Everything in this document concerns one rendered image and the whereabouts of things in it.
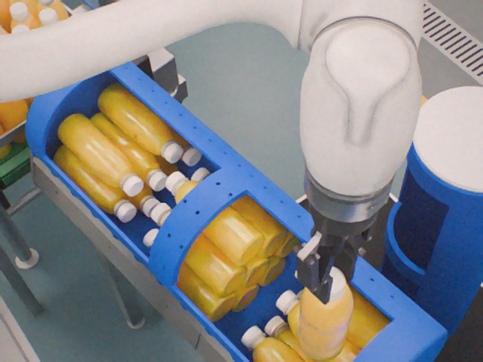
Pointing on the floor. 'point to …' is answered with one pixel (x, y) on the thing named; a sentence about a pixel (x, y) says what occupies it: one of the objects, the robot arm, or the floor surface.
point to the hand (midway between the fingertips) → (332, 274)
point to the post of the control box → (14, 279)
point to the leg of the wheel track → (122, 292)
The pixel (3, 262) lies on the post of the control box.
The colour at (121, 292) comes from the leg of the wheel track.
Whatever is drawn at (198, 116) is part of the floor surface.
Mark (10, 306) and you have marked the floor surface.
